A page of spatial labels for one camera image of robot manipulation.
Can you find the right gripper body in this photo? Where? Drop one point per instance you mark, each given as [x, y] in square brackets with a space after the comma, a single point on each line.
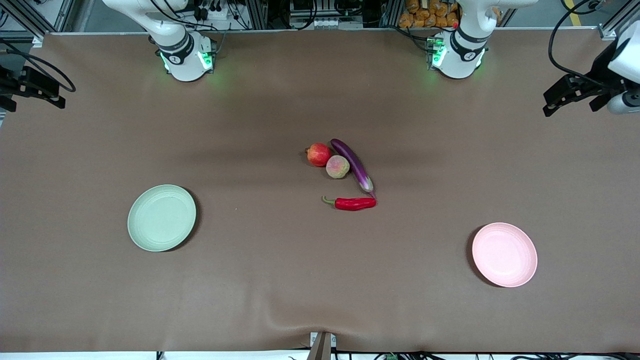
[24, 82]

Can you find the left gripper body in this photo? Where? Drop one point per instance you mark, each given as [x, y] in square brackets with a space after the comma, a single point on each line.
[598, 82]

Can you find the purple eggplant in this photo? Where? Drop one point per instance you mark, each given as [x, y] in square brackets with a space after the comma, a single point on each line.
[352, 160]

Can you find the pink yellow peach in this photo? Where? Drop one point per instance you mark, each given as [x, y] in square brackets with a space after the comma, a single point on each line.
[338, 167]

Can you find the red chili pepper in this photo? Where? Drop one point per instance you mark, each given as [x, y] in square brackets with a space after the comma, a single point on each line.
[352, 203]

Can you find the red pomegranate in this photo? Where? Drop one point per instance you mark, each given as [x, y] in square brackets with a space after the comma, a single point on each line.
[318, 155]

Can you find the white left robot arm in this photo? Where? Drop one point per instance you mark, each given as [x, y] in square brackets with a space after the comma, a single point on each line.
[457, 60]

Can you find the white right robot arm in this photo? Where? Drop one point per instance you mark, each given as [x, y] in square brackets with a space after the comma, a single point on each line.
[185, 55]

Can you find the orange fruit pile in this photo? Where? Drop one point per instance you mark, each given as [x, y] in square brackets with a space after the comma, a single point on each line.
[425, 15]

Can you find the green plate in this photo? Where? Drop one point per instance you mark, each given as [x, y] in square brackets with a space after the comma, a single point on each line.
[161, 218]

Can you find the pink plate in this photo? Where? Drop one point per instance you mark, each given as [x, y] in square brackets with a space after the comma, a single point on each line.
[504, 255]

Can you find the white power strip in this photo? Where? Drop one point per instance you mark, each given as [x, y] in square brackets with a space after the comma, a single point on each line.
[334, 23]

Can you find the brown table cloth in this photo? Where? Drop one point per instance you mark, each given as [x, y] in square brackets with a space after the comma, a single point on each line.
[300, 280]

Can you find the metal table clamp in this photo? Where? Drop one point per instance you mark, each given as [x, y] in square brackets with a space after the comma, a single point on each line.
[322, 346]

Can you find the aluminium frame profile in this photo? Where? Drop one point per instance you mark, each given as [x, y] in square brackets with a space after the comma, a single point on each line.
[391, 12]
[20, 17]
[256, 14]
[617, 17]

